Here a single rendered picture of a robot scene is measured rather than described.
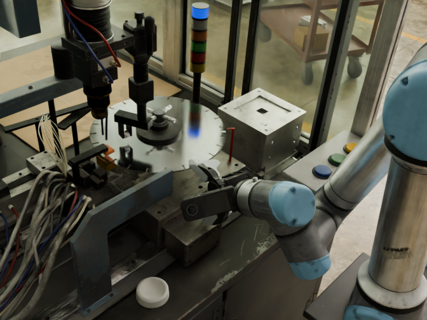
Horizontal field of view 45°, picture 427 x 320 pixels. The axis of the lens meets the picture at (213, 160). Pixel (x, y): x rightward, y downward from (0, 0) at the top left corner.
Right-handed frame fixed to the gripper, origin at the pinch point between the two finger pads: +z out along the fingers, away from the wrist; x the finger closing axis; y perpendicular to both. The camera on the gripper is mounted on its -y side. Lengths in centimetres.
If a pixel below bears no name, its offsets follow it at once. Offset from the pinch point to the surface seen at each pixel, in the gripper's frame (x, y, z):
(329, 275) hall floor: -67, 80, 57
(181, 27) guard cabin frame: 43, 35, 52
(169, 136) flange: 13.2, 0.7, 7.3
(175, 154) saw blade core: 9.3, -0.8, 2.9
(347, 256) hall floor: -65, 94, 60
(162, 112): 19.2, 1.0, 8.5
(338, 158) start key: -2.3, 37.0, -8.6
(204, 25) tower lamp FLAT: 38.1, 23.6, 18.0
